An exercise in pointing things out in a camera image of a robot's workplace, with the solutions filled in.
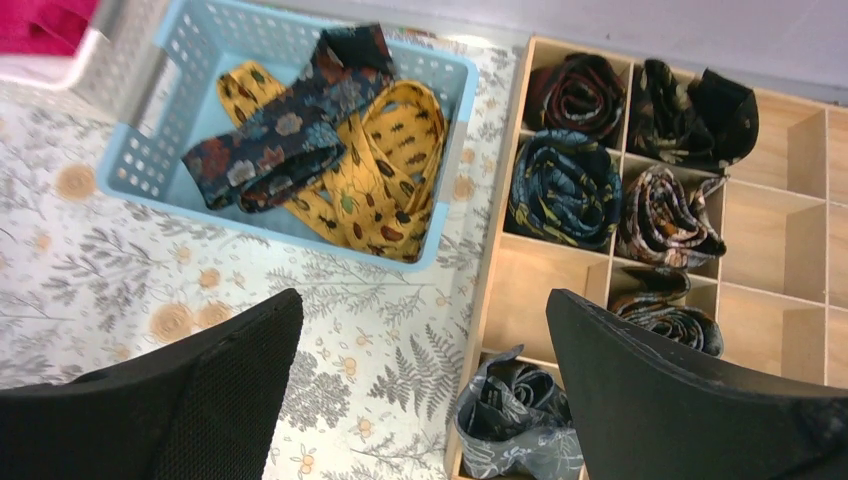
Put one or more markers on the dark grey rolled tie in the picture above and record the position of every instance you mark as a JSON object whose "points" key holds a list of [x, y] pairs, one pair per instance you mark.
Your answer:
{"points": [[653, 306]]}

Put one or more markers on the black floral rolled tie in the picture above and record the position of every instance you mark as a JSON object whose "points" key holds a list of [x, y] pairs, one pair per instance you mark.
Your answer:
{"points": [[709, 124]]}

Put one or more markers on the blue floral rolled tie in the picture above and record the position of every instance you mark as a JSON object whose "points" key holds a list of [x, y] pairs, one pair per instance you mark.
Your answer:
{"points": [[565, 189]]}

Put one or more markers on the brown paisley rolled tie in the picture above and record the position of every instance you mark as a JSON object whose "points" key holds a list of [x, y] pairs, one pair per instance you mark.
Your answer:
{"points": [[664, 225]]}

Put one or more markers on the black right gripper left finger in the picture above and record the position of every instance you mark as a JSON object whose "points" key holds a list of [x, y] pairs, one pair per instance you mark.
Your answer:
{"points": [[204, 407]]}

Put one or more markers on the dark floral pattern tie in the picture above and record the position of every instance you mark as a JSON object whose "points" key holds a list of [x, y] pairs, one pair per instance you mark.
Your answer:
{"points": [[290, 141]]}

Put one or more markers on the magenta cloth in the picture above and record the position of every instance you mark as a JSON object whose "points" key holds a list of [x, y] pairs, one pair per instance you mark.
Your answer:
{"points": [[44, 27]]}

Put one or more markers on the dark red rolled tie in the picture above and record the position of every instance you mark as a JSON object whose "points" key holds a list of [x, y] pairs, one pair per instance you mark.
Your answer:
{"points": [[582, 93]]}

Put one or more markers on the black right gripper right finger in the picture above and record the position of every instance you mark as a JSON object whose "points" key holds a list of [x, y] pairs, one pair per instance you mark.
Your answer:
{"points": [[646, 407]]}

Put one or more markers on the floral patterned table mat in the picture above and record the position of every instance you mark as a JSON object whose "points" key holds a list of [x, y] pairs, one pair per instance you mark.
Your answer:
{"points": [[88, 281]]}

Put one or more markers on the yellow insect pattern tie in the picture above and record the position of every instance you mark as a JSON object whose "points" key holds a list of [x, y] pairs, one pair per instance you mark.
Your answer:
{"points": [[378, 198]]}

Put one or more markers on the light blue plastic basket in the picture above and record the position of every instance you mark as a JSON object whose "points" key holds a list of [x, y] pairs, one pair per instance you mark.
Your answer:
{"points": [[203, 39]]}

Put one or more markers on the grey leaf pattern tie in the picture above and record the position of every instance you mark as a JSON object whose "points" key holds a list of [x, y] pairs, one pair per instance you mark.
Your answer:
{"points": [[513, 418]]}

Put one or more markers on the white plastic basket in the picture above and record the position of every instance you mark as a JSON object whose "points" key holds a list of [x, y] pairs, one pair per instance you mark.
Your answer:
{"points": [[106, 76]]}

